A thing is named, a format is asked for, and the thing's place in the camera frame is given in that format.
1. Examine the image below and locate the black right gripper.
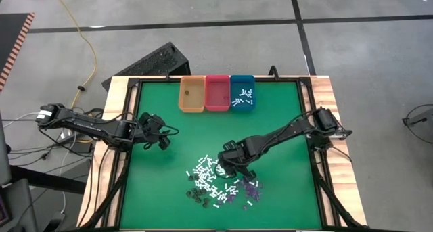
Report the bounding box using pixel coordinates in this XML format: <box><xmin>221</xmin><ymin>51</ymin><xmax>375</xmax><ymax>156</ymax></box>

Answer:
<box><xmin>216</xmin><ymin>139</ymin><xmax>257</xmax><ymax>181</ymax></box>

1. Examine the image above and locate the orange plastic bin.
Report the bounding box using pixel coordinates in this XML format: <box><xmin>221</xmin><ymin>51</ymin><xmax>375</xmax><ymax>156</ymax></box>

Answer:
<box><xmin>178</xmin><ymin>75</ymin><xmax>206</xmax><ymax>113</ymax></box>

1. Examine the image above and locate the pink plastic bin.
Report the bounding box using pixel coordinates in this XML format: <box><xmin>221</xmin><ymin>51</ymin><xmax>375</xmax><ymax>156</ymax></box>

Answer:
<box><xmin>204</xmin><ymin>74</ymin><xmax>231</xmax><ymax>112</ymax></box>

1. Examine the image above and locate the blue plastic bin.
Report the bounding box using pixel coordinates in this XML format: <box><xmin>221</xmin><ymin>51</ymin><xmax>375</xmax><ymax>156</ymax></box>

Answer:
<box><xmin>229</xmin><ymin>74</ymin><xmax>256</xmax><ymax>112</ymax></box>

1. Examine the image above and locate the green table mat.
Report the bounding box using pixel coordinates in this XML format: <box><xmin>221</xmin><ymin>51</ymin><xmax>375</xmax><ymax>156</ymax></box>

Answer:
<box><xmin>118</xmin><ymin>82</ymin><xmax>323</xmax><ymax>230</ymax></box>

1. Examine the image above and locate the black perforated metal case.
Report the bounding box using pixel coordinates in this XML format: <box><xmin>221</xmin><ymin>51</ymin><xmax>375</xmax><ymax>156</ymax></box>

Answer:
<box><xmin>101</xmin><ymin>41</ymin><xmax>191</xmax><ymax>91</ymax></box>

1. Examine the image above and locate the wooden table side board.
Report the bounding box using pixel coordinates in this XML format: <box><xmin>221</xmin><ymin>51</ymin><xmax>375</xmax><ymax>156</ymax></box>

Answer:
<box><xmin>309</xmin><ymin>75</ymin><xmax>369</xmax><ymax>227</ymax></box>
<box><xmin>76</xmin><ymin>76</ymin><xmax>139</xmax><ymax>228</ymax></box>

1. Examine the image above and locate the black floor bar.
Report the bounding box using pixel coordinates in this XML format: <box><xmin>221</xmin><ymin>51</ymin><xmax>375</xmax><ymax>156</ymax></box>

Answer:
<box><xmin>9</xmin><ymin>165</ymin><xmax>87</xmax><ymax>195</ymax></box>

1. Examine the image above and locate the black mat orange striped edge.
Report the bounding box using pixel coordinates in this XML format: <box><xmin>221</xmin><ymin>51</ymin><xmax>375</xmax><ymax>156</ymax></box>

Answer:
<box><xmin>0</xmin><ymin>12</ymin><xmax>36</xmax><ymax>93</ymax></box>

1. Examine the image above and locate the yellow extension cable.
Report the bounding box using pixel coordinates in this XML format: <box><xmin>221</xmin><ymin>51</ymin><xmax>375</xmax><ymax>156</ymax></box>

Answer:
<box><xmin>49</xmin><ymin>0</ymin><xmax>98</xmax><ymax>116</ymax></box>

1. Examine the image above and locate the black table frame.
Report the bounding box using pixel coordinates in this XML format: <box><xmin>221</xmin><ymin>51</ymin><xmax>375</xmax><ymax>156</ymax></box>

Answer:
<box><xmin>77</xmin><ymin>74</ymin><xmax>366</xmax><ymax>232</ymax></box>

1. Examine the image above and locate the grey metal post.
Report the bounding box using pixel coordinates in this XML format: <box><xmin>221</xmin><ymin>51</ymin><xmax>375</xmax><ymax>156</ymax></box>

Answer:
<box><xmin>0</xmin><ymin>112</ymin><xmax>12</xmax><ymax>187</ymax></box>

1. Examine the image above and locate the black floor cable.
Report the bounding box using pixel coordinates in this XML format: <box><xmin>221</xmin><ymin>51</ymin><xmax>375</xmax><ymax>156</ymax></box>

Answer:
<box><xmin>401</xmin><ymin>103</ymin><xmax>433</xmax><ymax>161</ymax></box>

